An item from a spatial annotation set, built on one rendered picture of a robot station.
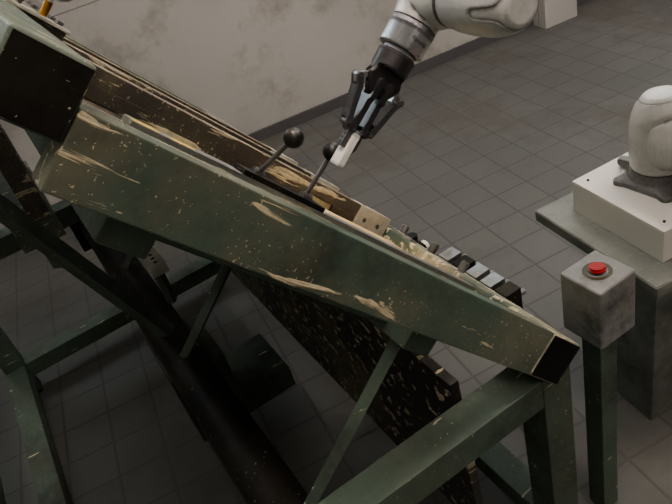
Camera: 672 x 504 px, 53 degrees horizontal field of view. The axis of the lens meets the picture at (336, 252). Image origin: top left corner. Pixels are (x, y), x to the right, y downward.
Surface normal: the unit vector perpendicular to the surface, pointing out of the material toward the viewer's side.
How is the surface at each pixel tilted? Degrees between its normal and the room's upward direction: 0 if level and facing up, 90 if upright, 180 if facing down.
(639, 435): 0
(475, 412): 0
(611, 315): 90
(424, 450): 0
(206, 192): 90
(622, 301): 90
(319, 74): 90
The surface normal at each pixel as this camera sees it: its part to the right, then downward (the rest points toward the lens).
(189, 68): 0.40, 0.45
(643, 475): -0.25, -0.79
